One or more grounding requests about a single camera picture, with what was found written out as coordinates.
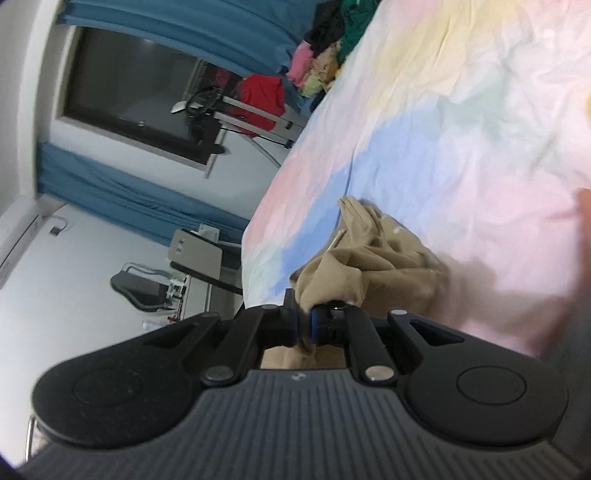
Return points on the red garment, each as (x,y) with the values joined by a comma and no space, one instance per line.
(261,97)

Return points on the black wall plug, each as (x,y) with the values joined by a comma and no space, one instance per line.
(55,230)

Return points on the white dressing table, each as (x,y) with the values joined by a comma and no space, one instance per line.
(198,300)

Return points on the narrow blue curtain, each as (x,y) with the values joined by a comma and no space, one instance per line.
(115,189)

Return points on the wide blue curtain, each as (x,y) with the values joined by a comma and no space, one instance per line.
(207,23)

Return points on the wavy framed vanity mirror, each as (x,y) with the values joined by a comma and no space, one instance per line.
(138,288)

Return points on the green garment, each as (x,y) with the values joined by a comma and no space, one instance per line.
(358,23)

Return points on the yellow-green fuzzy garment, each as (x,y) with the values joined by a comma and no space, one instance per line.
(311,83)

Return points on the tan shirt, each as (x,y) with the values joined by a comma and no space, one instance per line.
(383,267)

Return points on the pink garment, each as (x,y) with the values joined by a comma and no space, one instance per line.
(300,64)

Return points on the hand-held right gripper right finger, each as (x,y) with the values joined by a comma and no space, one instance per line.
(316,326)

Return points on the dark framed window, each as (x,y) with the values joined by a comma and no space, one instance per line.
(129,92)

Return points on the garment steamer on stand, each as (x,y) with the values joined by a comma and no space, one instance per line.
(203,104)

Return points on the beige chair with black frame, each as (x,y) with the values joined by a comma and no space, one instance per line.
(194,254)

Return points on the group of cosmetics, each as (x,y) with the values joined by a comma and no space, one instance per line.
(176,287)

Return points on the white air conditioner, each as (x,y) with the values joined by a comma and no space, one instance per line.
(18,240)

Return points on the black garment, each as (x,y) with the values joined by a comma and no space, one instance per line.
(325,27)

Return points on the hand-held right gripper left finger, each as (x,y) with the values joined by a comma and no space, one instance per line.
(291,323)

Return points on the beige patterned garment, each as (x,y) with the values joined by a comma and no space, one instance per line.
(325,60)

